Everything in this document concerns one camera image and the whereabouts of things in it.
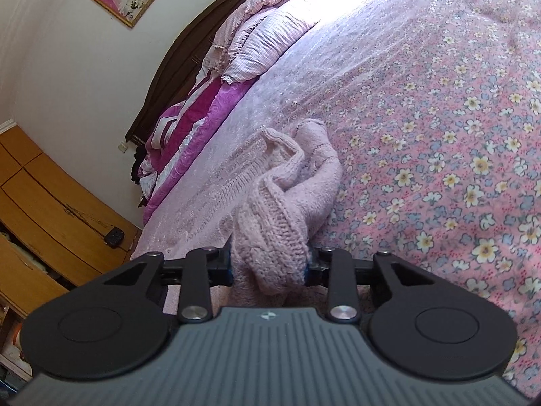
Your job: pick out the magenta and white quilt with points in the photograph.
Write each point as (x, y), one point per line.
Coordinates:
(186, 135)

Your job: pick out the pink lace blanket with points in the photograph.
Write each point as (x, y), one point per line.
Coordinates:
(304, 72)

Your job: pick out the dark wooden headboard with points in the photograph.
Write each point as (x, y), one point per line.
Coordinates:
(190, 50)

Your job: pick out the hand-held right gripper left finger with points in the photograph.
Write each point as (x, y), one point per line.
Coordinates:
(227, 267)

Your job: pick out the wall socket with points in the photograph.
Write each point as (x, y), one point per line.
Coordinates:
(122, 147)

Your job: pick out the pink floral bed sheet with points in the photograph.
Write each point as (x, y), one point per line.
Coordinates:
(448, 143)

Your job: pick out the light wooden cabinet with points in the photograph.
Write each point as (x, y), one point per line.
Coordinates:
(46, 228)

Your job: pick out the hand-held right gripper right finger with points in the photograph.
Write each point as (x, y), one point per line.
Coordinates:
(306, 268)

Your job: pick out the dark cloth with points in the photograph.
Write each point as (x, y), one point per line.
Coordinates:
(136, 165)

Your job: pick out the pink striped ruffled pillow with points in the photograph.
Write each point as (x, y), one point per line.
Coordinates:
(262, 38)

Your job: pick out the small black device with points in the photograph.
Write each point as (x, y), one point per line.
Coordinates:
(114, 237)

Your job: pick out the pink knit sweater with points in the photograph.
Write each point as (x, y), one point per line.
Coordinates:
(283, 203)

